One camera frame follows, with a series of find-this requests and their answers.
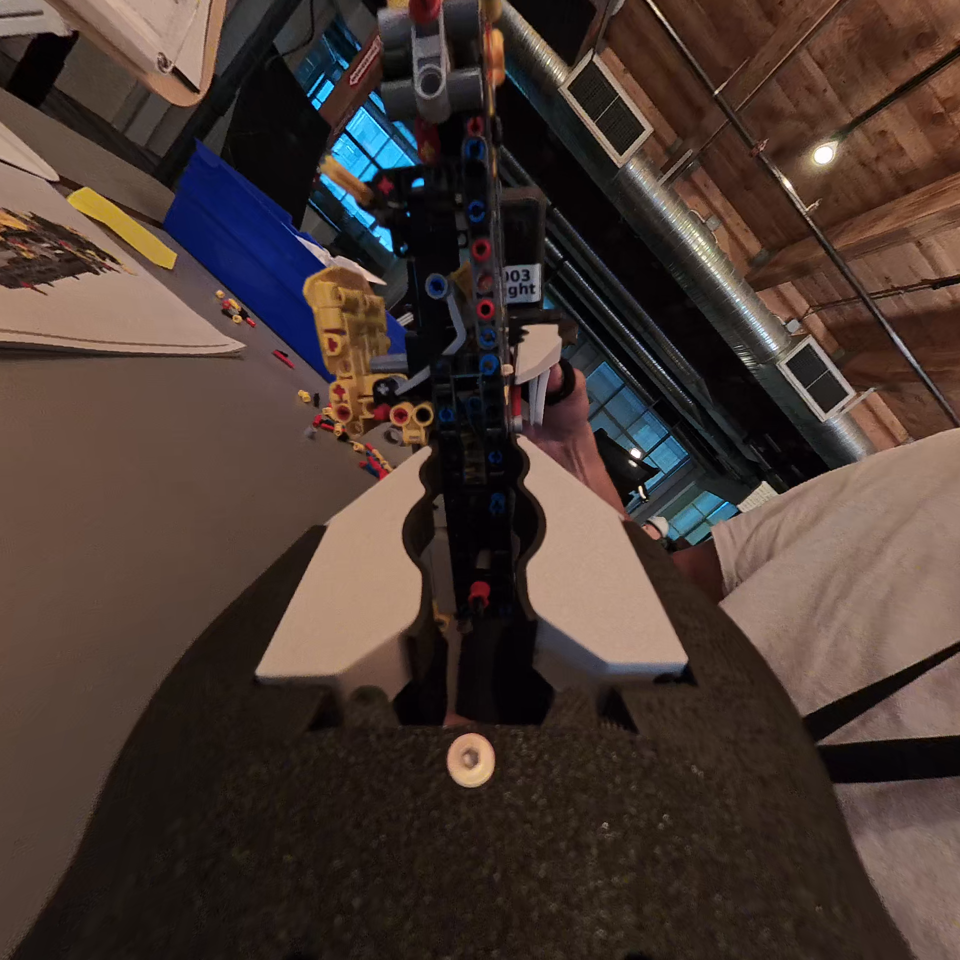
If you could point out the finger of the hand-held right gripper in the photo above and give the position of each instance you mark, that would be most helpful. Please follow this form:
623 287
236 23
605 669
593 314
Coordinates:
536 351

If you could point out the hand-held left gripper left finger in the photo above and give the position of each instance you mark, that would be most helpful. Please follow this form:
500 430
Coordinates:
345 600

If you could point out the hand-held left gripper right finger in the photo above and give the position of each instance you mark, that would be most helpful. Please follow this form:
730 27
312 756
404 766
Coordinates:
600 592

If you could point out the yellow black brick car model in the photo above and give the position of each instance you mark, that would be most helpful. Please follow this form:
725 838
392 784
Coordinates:
450 420

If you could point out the red yellow blue brick pieces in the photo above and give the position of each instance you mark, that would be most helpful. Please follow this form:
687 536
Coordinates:
371 461

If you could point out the instruction booklet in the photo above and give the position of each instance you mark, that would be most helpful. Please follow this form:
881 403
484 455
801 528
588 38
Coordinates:
112 315

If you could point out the crumpled white paper bags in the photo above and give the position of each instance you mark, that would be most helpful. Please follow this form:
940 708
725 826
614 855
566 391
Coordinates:
337 264

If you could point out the blue storage bin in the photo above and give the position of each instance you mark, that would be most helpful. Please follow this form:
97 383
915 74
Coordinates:
240 240

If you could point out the tiny red yellow brick pins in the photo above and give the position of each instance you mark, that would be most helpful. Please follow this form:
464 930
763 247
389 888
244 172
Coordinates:
236 307

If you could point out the round ceiling lamp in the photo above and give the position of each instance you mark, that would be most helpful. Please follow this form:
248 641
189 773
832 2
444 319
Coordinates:
823 154

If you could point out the wooden display board stand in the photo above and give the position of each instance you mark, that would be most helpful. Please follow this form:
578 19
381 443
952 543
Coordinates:
193 88

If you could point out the yellow sticky note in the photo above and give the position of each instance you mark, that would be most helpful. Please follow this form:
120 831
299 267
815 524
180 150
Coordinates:
120 225

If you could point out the silver ventilation duct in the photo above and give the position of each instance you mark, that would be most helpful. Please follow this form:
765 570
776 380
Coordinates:
675 217

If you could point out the wooden post red label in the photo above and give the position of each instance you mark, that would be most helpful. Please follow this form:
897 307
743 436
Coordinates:
360 71

